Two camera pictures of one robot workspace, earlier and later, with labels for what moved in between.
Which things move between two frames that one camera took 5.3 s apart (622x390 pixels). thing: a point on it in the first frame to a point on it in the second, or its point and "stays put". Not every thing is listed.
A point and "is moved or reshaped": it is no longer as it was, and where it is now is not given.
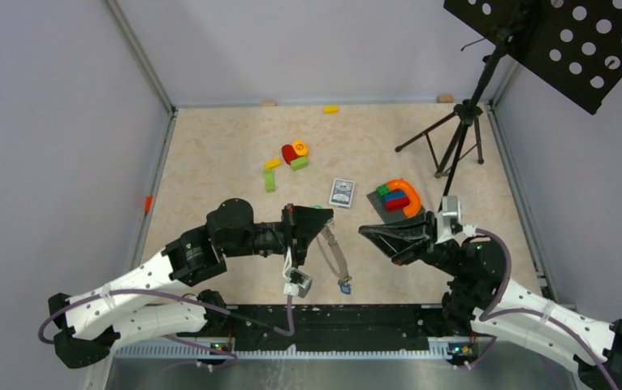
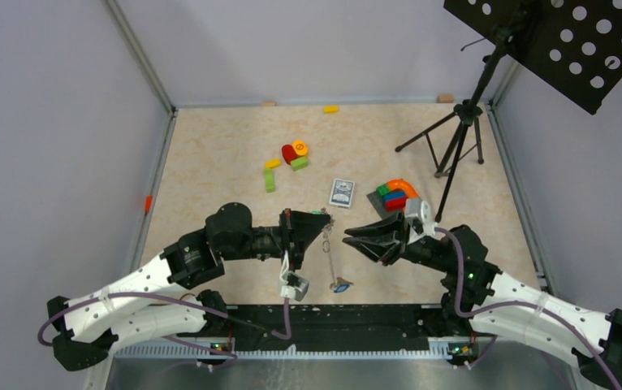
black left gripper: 301,225 stays put
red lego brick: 397,205 stays put
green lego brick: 383,189 stays put
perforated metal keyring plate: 328,226 is moved or reshaped
